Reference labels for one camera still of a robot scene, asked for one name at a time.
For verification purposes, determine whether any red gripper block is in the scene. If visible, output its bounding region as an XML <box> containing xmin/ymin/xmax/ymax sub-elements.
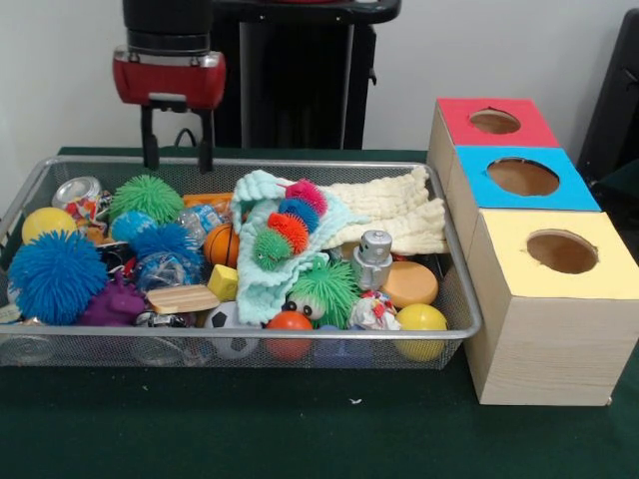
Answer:
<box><xmin>112</xmin><ymin>57</ymin><xmax>228</xmax><ymax>174</ymax></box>

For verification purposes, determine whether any silver toy robot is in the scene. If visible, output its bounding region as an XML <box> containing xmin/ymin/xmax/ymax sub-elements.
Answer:
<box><xmin>351</xmin><ymin>230</ymin><xmax>394</xmax><ymax>291</ymax></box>

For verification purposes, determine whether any plain green spiky ball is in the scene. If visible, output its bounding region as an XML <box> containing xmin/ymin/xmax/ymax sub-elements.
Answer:
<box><xmin>108</xmin><ymin>174</ymin><xmax>185</xmax><ymax>226</ymax></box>

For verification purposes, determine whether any green spiky ball with eyes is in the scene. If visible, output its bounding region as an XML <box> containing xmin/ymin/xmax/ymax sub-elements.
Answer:
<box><xmin>285</xmin><ymin>256</ymin><xmax>361</xmax><ymax>330</ymax></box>

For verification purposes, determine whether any large blue spiky ball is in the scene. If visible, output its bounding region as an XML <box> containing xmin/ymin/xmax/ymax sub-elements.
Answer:
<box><xmin>8</xmin><ymin>230</ymin><xmax>110</xmax><ymax>326</ymax></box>

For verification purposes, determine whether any multicolour spiky caterpillar toy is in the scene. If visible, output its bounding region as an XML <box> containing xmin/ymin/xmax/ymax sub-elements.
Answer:
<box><xmin>253</xmin><ymin>180</ymin><xmax>329</xmax><ymax>273</ymax></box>

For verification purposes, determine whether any cream waffle cloth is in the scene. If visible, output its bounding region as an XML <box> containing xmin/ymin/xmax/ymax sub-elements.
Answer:
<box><xmin>319</xmin><ymin>166</ymin><xmax>450</xmax><ymax>255</ymax></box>

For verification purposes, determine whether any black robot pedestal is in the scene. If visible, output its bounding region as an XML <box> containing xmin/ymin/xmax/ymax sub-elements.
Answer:
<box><xmin>209</xmin><ymin>0</ymin><xmax>403</xmax><ymax>151</ymax></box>

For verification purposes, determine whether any shallow clear mesh bin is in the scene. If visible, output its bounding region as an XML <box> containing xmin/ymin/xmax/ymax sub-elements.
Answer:
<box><xmin>0</xmin><ymin>155</ymin><xmax>483</xmax><ymax>370</ymax></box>

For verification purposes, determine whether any wooden box with three holes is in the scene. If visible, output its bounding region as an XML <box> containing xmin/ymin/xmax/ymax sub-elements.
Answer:
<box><xmin>426</xmin><ymin>97</ymin><xmax>625</xmax><ymax>407</ymax></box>

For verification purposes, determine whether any yellow plastic ball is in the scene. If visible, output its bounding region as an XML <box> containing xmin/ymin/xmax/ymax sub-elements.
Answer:
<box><xmin>21</xmin><ymin>207</ymin><xmax>79</xmax><ymax>245</ymax></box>
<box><xmin>393</xmin><ymin>302</ymin><xmax>449</xmax><ymax>363</ymax></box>

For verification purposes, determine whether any tan round disc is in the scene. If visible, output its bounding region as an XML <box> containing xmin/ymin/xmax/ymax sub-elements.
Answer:
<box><xmin>379</xmin><ymin>261</ymin><xmax>439</xmax><ymax>308</ymax></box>

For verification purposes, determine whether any dark green table cloth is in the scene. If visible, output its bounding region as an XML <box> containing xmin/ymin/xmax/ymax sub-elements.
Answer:
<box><xmin>591</xmin><ymin>159</ymin><xmax>639</xmax><ymax>231</ymax></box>
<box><xmin>0</xmin><ymin>145</ymin><xmax>639</xmax><ymax>479</ymax></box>

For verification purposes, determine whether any light blue waffle cloth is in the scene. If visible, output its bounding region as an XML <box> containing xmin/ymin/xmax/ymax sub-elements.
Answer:
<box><xmin>232</xmin><ymin>169</ymin><xmax>373</xmax><ymax>328</ymax></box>

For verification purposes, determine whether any black chair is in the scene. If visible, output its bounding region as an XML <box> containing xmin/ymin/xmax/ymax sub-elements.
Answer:
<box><xmin>576</xmin><ymin>8</ymin><xmax>639</xmax><ymax>176</ymax></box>

